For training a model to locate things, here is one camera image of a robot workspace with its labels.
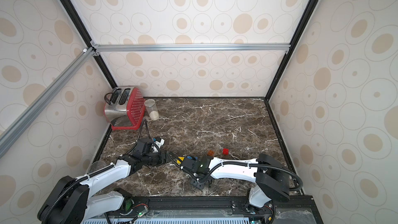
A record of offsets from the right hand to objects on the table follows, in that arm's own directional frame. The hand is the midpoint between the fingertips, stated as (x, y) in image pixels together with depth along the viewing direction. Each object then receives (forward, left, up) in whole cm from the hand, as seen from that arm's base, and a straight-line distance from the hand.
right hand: (202, 178), depth 80 cm
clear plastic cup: (+4, +61, -1) cm, 61 cm away
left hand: (+8, +14, +6) cm, 17 cm away
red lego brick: (+16, -13, -1) cm, 21 cm away
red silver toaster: (+31, +47, +18) cm, 59 cm away
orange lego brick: (+14, -4, 0) cm, 15 cm away
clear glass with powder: (+39, +35, +9) cm, 53 cm away
